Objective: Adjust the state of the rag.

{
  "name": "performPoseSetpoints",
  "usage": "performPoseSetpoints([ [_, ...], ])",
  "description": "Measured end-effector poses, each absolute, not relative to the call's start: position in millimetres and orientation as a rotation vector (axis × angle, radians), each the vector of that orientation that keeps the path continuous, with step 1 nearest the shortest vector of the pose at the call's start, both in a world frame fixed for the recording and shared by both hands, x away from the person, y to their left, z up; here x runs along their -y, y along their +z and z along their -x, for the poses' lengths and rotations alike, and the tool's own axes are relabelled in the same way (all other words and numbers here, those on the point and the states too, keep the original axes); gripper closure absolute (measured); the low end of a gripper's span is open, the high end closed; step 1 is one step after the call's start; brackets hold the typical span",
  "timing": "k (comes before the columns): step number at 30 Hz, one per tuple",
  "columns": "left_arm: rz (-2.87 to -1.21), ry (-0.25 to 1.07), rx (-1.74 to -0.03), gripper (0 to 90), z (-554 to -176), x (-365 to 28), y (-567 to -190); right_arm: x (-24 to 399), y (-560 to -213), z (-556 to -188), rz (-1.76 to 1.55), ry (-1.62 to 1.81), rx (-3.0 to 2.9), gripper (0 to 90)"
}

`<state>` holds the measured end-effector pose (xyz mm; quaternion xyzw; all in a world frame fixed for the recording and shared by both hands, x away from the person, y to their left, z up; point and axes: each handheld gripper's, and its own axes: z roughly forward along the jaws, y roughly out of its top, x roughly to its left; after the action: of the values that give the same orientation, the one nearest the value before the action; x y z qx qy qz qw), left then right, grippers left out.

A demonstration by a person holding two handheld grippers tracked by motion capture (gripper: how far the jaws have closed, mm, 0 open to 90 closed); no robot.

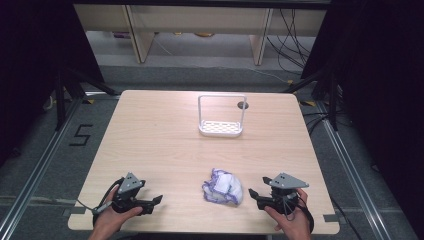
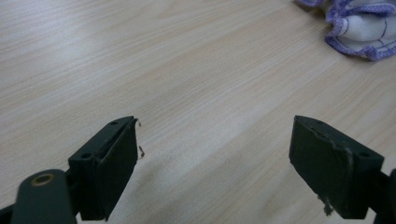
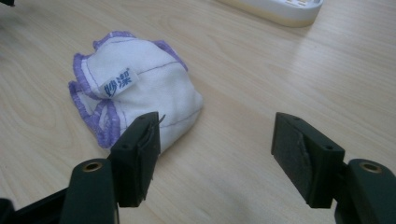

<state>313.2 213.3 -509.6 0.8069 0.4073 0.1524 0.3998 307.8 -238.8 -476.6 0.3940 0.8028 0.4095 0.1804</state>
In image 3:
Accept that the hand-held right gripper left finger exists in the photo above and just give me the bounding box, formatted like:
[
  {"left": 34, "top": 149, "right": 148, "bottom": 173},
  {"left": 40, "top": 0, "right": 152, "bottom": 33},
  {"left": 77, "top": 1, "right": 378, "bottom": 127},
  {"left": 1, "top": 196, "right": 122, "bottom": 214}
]
[{"left": 108, "top": 111, "right": 166, "bottom": 209}]

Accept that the white plastic tray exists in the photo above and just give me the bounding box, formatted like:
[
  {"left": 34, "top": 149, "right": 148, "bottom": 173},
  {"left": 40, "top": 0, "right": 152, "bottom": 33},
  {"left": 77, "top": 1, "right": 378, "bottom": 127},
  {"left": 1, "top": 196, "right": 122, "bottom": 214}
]
[{"left": 214, "top": 0, "right": 325, "bottom": 28}]

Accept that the white cloth with purple trim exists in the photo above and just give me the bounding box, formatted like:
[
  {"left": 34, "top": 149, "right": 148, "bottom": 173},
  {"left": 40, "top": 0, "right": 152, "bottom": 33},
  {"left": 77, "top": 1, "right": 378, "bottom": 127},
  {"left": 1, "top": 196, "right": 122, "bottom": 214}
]
[{"left": 67, "top": 30, "right": 205, "bottom": 153}]

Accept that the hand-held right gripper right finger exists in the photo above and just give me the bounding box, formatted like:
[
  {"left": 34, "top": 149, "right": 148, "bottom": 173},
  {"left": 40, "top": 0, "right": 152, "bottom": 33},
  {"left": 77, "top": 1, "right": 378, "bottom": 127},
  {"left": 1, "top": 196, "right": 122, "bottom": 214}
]
[{"left": 270, "top": 111, "right": 347, "bottom": 210}]

